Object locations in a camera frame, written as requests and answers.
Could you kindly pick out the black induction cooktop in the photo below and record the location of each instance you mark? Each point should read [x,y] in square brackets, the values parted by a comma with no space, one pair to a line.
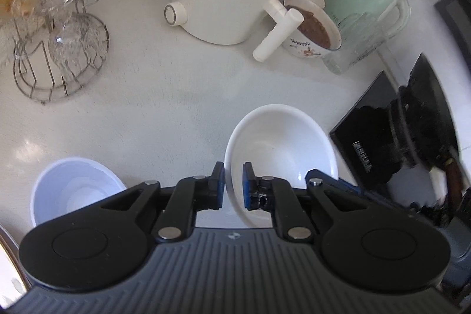
[364,137]

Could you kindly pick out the clear glass goblets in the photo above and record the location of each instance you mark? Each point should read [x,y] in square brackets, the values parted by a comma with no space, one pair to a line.
[62,23]

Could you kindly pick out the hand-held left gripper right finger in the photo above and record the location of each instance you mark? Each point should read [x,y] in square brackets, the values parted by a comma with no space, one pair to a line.
[247,185]

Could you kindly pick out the small white bowl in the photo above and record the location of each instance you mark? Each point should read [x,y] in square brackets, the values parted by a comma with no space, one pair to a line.
[279,141]

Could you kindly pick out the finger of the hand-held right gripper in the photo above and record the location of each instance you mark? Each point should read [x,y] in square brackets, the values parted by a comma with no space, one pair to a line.
[349,189]

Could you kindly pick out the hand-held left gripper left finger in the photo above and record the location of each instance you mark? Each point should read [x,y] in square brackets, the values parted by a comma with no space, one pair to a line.
[219,185]

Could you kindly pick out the black wok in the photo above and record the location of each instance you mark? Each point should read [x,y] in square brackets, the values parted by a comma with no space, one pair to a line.
[423,115]

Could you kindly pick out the green glass pitcher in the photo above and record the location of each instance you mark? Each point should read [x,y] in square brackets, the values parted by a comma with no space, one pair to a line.
[364,5]

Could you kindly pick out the translucent plastic bowl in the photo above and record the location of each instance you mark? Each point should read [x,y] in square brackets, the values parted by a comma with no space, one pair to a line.
[73,185]

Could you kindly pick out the floral ceramic cup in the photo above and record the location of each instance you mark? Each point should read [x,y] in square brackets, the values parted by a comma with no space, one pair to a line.
[312,29]

